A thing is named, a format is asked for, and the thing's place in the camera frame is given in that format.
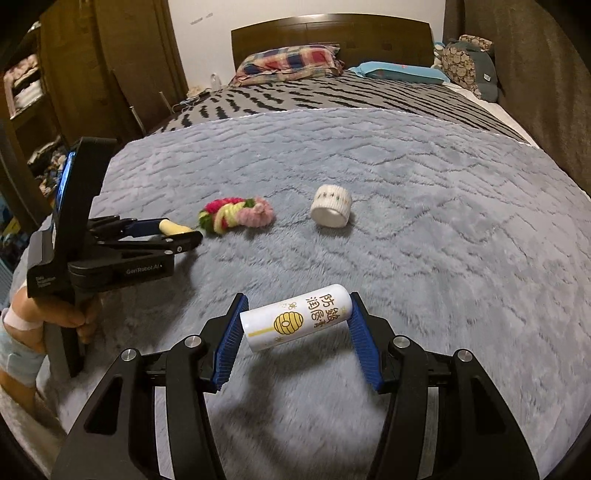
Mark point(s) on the brown curtain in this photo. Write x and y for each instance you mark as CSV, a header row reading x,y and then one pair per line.
x,y
531,83

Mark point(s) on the person's left hand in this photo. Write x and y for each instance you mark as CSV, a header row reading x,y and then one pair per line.
x,y
90,318

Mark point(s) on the open shelf with clothes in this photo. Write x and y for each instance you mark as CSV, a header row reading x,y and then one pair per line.
x,y
30,115

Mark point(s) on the wooden wardrobe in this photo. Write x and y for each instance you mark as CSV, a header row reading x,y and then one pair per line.
x,y
120,60

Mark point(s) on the colourful yarn scrunchie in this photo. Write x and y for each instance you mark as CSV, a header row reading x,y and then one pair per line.
x,y
235,213

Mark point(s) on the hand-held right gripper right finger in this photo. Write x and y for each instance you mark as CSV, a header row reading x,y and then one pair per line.
x,y
364,348

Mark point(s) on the white bed sheet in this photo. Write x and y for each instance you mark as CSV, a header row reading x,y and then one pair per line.
x,y
503,115

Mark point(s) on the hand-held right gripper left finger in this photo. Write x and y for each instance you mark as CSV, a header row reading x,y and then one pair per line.
x,y
228,350

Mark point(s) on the white lip balm tube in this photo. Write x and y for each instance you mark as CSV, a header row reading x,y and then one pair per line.
x,y
295,316

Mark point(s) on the grey plush blanket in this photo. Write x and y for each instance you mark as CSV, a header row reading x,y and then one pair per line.
x,y
415,240

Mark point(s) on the small yellow tube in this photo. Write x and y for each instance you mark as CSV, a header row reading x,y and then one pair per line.
x,y
175,227

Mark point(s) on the black striped grey blanket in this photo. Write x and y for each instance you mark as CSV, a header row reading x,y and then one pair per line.
x,y
346,99

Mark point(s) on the person's left forearm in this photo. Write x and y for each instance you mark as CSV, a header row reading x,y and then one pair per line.
x,y
18,350

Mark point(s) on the blue pillow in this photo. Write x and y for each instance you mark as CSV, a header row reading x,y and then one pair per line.
x,y
397,73

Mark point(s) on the plaid pillow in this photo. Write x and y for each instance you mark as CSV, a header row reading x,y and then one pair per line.
x,y
291,64

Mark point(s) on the cluttered bedside table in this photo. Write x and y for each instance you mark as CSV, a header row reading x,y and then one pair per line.
x,y
194,97

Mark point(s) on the wooden headboard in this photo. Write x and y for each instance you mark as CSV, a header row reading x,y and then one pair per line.
x,y
332,32

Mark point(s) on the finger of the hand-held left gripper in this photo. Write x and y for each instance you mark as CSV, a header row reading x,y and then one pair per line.
x,y
152,244
138,227

